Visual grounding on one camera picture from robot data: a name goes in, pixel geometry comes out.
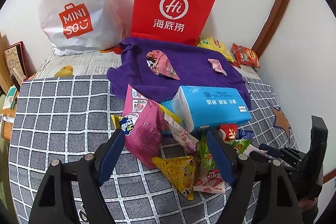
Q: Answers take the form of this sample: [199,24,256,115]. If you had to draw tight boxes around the red paper shopping bag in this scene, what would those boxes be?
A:
[130,0,216,45]

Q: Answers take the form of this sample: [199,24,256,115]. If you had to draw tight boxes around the blue small snack packet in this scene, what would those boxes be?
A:
[238,128,253,140]

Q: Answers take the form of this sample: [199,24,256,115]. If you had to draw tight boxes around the small pink candy packet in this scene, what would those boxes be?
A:
[208,59,227,76]

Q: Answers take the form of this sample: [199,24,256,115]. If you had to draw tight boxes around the yellow triangular snack packet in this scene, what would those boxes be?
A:
[151,156,196,200]

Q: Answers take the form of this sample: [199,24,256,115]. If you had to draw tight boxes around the pink snack packet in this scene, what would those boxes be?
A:
[146,50,180,80]

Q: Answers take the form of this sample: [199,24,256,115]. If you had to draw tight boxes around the purple towel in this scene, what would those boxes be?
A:
[107,37,252,108]

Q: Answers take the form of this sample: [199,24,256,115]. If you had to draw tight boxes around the red small snack packet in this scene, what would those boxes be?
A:
[219,124,239,141]

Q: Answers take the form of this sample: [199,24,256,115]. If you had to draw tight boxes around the red chips bag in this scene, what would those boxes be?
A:
[231,43,260,69]

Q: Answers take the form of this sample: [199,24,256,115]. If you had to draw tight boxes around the blue tissue pack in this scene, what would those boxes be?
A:
[162,86,251,133]

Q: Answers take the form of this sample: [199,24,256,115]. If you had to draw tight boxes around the green snack packet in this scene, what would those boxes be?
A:
[199,135,252,171]

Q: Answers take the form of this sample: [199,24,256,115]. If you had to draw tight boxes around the white plastic Miniso bag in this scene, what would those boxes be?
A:
[39,0,123,56]

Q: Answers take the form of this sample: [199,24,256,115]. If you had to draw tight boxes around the grey checkered tablecloth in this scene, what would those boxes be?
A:
[7,74,299,224]

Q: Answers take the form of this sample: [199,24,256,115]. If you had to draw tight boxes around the pink white candy packet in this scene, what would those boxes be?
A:
[193,164,226,194]

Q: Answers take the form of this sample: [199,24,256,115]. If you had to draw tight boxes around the yellow chips bag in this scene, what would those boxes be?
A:
[197,37,234,63]

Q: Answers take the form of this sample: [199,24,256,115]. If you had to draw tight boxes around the magenta large snack bag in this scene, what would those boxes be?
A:
[120,86,167,168]

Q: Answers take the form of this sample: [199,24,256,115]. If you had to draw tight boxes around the brown wooden door frame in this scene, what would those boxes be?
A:
[252,0,290,58]

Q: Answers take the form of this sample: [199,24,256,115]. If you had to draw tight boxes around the patterned box with red edge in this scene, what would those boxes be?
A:
[4,42,28,85]

